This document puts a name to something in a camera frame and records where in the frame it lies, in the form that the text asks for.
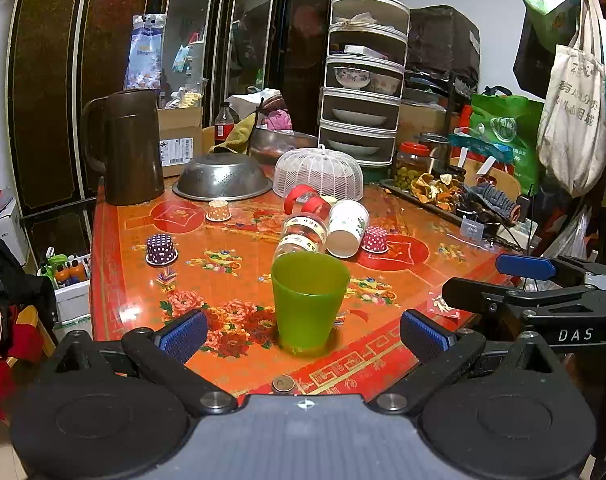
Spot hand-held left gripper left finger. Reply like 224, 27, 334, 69
48, 309, 239, 416

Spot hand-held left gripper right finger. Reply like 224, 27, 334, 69
370, 310, 564, 416

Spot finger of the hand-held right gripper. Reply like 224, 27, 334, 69
496, 253, 606, 286
442, 277, 601, 322

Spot white paper cup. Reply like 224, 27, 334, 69
326, 200, 371, 259

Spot green plastic cup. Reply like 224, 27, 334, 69
271, 252, 351, 358

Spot red floral tablecloth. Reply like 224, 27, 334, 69
89, 175, 514, 411

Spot grey knitted glove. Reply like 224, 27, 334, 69
470, 182, 523, 226

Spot purple dotted cupcake liner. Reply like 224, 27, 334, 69
145, 233, 179, 267

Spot pink dotted cupcake liner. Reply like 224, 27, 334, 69
360, 226, 390, 254

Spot dried orange peels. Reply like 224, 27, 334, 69
409, 172, 465, 211

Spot white basket of bottles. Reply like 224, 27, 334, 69
38, 254, 94, 325

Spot orange white cupcake liner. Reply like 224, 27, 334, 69
205, 199, 232, 223

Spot green shopping bag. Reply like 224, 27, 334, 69
453, 86, 545, 196

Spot red-lidded jar of olives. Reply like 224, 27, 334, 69
394, 142, 431, 195

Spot beige canvas tote bag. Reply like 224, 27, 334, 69
536, 0, 606, 198

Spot clear jar with red lid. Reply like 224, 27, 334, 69
273, 184, 338, 263

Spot steel colander bowl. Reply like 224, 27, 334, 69
172, 154, 274, 203

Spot brown plastic pitcher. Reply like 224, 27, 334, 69
80, 89, 166, 207

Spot white mesh food cover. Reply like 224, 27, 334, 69
273, 144, 364, 201

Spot cardboard box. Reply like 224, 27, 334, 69
157, 106, 204, 179

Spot olive cloth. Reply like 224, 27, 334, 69
208, 113, 256, 157

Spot black hanging bag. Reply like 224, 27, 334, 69
512, 19, 560, 101

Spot white carton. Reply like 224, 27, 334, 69
0, 196, 30, 267

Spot steel basin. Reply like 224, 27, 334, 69
247, 128, 319, 165

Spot cola bottle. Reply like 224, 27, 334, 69
214, 101, 235, 146

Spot white plate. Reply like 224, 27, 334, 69
331, 108, 389, 128

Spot pink cloth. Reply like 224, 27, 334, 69
265, 108, 294, 132

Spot black fabric bag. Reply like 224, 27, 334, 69
407, 4, 482, 95

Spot white tiered dish rack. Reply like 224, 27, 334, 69
317, 0, 412, 167

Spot floral porcelain bowl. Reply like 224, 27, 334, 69
333, 66, 373, 91

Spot blue snack bag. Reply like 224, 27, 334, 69
124, 13, 166, 92

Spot dark wooden wardrobe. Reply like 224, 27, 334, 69
7, 0, 375, 266

